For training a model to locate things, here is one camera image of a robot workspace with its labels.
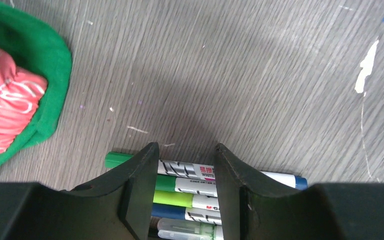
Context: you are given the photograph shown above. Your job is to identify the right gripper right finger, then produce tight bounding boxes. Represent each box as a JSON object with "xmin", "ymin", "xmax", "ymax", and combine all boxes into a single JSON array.
[{"xmin": 214, "ymin": 143, "xmax": 384, "ymax": 240}]

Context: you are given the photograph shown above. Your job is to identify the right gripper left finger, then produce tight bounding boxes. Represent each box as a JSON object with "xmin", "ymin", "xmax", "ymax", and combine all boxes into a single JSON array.
[{"xmin": 0, "ymin": 142, "xmax": 160, "ymax": 240}]

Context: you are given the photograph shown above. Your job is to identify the green garment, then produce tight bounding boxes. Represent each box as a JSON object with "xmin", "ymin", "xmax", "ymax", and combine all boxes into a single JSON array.
[{"xmin": 0, "ymin": 2, "xmax": 72, "ymax": 166}]

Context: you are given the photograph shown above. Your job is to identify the lime cap marker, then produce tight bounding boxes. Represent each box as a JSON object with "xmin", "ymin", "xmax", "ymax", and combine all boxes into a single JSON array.
[{"xmin": 153, "ymin": 190, "xmax": 220, "ymax": 212}]

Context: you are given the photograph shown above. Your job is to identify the blue cap marker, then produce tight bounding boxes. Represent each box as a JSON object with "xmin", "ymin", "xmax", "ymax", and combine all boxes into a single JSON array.
[{"xmin": 151, "ymin": 203, "xmax": 222, "ymax": 226}]

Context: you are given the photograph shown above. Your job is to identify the clear cap marker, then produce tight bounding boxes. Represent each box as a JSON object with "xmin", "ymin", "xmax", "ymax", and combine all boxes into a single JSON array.
[{"xmin": 157, "ymin": 218, "xmax": 224, "ymax": 240}]

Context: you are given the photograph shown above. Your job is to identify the pink patterned jacket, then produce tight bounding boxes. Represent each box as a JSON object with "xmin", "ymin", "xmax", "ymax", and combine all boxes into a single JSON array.
[{"xmin": 0, "ymin": 49, "xmax": 48, "ymax": 154}]

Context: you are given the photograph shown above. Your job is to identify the green clip cap marker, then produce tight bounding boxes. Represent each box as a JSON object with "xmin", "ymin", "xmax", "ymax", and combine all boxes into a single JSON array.
[{"xmin": 104, "ymin": 152, "xmax": 308, "ymax": 190}]

